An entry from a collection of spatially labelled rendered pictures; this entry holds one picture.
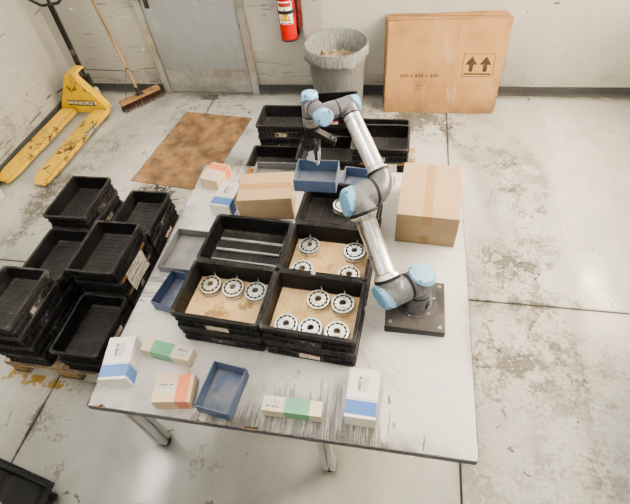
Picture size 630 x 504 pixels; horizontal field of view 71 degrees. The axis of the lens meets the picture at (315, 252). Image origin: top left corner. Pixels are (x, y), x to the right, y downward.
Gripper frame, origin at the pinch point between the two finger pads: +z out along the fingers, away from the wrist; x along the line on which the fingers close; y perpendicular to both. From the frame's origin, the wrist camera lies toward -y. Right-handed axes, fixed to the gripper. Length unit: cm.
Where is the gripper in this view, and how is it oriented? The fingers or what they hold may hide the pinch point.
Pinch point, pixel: (318, 162)
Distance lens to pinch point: 217.8
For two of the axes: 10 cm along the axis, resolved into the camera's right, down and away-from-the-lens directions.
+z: 0.7, 7.1, 7.0
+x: -2.0, 7.0, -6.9
